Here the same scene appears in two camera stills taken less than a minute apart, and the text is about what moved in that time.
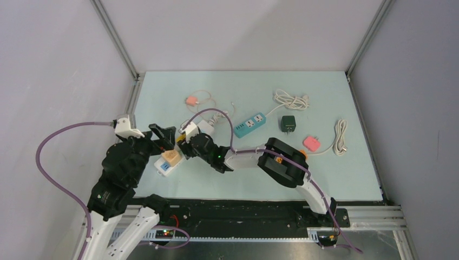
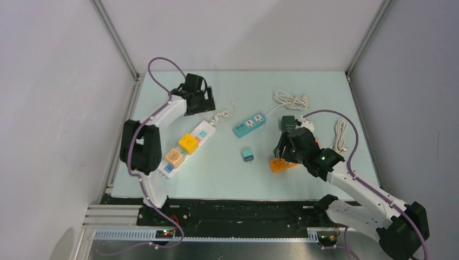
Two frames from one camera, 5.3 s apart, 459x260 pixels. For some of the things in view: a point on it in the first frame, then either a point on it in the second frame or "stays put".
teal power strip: (250, 124) stays put
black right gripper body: (190, 152) -> (296, 156)
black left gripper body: (144, 147) -> (202, 105)
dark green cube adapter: (288, 124) stays put
